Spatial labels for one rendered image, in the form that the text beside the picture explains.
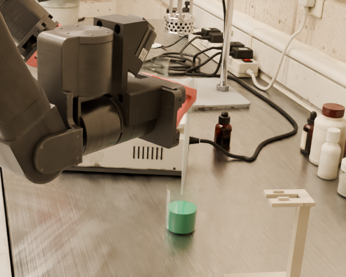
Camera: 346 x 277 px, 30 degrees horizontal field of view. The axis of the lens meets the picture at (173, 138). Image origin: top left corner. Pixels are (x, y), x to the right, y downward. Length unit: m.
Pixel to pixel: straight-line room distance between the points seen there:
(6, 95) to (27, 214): 0.36
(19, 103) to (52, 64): 0.07
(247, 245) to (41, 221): 0.27
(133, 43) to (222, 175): 0.41
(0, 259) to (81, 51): 0.29
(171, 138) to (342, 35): 0.72
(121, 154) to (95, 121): 0.35
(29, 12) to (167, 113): 0.40
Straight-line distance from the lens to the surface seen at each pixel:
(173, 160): 0.98
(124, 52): 0.65
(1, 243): 0.82
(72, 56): 0.60
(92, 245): 0.81
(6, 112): 0.55
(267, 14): 1.67
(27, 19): 1.03
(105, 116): 0.64
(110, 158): 0.98
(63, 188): 0.95
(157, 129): 0.70
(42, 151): 0.58
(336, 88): 1.28
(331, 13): 1.39
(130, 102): 0.65
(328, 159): 1.03
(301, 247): 0.70
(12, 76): 0.55
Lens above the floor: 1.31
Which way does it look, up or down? 21 degrees down
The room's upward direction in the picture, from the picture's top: 4 degrees clockwise
